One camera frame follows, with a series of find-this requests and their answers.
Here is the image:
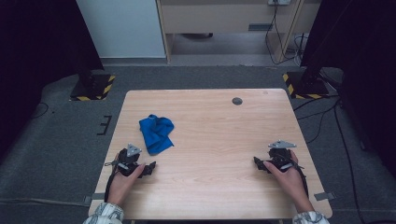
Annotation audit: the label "grey tape strip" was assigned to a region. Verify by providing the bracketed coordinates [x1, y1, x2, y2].
[313, 191, 337, 202]
[82, 192, 106, 205]

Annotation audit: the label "person's right hand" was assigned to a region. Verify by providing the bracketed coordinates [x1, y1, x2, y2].
[262, 150, 313, 211]

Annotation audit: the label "thin looped black cable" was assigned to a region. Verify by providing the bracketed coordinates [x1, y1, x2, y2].
[30, 101, 50, 120]

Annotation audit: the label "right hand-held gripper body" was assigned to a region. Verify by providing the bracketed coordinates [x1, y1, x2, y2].
[263, 139, 298, 172]

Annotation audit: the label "white panel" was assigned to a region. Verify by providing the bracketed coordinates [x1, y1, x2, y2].
[76, 0, 167, 60]

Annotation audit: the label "left hand-held gripper cable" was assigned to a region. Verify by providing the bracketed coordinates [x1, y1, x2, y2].
[104, 161, 121, 203]

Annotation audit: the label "right hand-held gripper cable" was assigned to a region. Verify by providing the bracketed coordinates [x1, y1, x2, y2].
[290, 158, 310, 199]

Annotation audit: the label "hand-held gripper cable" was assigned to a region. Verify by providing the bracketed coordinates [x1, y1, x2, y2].
[290, 158, 310, 199]
[104, 161, 121, 203]

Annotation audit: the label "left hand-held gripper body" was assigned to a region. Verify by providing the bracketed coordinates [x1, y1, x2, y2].
[115, 143, 146, 178]

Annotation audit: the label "blue cloth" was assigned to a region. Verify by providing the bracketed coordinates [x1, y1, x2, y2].
[138, 114, 176, 156]

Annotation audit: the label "black curtain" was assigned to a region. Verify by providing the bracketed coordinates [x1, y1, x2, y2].
[0, 0, 105, 158]
[300, 0, 396, 180]

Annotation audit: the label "grey floor cable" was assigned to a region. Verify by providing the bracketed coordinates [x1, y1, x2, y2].
[0, 197, 92, 209]

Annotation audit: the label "person's left hand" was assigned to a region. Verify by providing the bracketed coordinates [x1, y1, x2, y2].
[106, 162, 147, 207]

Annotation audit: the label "black cables by cabinet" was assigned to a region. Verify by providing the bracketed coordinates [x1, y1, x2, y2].
[264, 2, 310, 67]

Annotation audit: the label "light wooden cabinet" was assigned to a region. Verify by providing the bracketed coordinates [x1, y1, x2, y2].
[155, 0, 322, 65]

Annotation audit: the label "striped black stand base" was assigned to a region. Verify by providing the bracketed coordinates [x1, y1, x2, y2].
[69, 69, 117, 102]
[282, 68, 331, 101]

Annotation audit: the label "black floor tape mark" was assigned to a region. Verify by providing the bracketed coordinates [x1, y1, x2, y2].
[96, 115, 113, 136]

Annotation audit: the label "long black floor cable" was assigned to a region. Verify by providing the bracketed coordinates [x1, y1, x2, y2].
[332, 102, 368, 224]

